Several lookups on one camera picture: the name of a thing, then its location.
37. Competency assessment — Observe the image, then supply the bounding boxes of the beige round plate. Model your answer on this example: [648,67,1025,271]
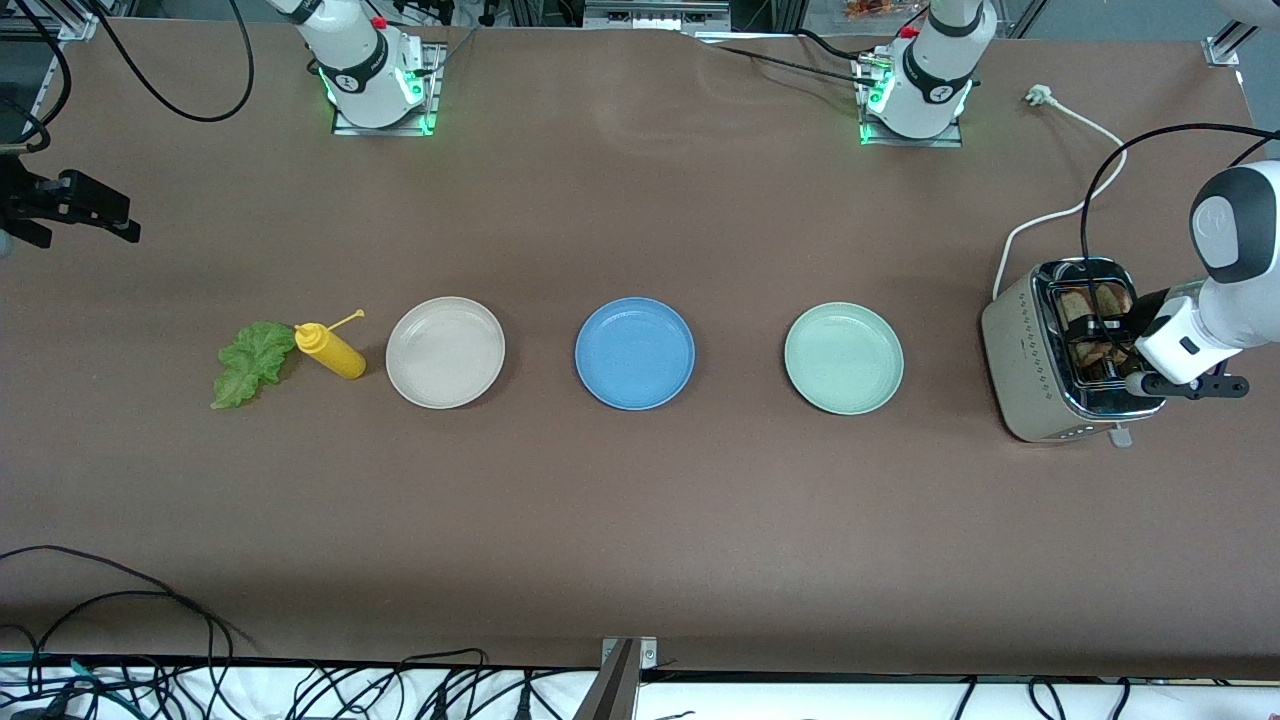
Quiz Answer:
[385,296,507,410]

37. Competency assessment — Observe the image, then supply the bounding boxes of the yellow mustard squeeze bottle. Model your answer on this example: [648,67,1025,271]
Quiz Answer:
[294,309,367,380]

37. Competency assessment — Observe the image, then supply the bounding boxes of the black base cable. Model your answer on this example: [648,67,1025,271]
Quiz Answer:
[690,30,881,89]

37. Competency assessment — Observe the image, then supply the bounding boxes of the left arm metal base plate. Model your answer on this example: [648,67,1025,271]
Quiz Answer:
[858,50,966,148]

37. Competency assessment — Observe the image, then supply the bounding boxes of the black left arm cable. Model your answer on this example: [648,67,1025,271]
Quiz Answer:
[1082,122,1280,336]

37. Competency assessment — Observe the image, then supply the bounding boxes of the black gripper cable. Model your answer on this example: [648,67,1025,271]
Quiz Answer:
[0,0,73,156]

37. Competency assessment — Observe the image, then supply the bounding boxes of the brown bread slice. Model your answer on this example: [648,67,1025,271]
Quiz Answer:
[1060,286,1106,373]
[1095,284,1136,373]

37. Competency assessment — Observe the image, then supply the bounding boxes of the white toaster power cable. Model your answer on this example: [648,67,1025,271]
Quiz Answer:
[993,85,1128,301]

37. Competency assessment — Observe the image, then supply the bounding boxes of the pale green round plate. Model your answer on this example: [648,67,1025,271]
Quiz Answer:
[784,302,905,416]

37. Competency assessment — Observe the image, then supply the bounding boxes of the blue round plate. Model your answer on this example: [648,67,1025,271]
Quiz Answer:
[575,297,696,411]

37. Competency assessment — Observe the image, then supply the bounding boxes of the metal corner bracket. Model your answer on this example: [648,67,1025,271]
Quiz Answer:
[600,636,659,669]

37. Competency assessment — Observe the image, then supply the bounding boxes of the grey power strip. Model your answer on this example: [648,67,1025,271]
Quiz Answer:
[583,0,731,33]

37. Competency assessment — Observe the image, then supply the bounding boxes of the silver two-slot toaster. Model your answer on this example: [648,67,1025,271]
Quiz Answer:
[980,257,1168,448]

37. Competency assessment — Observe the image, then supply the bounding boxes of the aluminium frame corner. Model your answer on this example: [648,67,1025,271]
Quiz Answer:
[1203,0,1263,69]
[55,0,101,43]

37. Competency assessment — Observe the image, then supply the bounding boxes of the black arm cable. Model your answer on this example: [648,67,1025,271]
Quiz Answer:
[85,0,256,123]
[1082,122,1280,336]

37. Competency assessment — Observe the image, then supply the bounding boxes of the thin black cable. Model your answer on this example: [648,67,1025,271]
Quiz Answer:
[0,590,219,666]
[0,545,256,661]

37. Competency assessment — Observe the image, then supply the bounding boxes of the green lettuce leaf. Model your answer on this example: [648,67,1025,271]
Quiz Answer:
[210,320,298,410]

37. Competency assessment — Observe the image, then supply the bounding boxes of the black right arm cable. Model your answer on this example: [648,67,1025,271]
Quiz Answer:
[85,0,256,123]

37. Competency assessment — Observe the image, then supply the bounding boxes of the aluminium profile post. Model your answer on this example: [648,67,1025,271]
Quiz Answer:
[572,640,641,720]

